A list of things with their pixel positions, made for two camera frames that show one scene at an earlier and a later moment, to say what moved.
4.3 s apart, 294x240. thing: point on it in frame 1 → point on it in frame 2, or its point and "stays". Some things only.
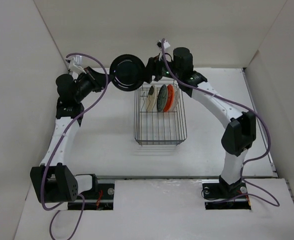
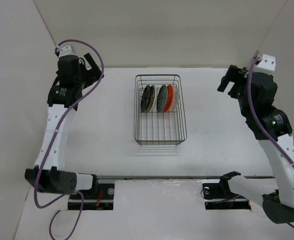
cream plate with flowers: x=151 y=98 stays
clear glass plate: x=175 y=97 stays
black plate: x=129 y=71 → x=145 y=98
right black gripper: x=152 y=68 → x=234 y=74
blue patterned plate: x=161 y=98 stays
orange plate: x=169 y=98 stays
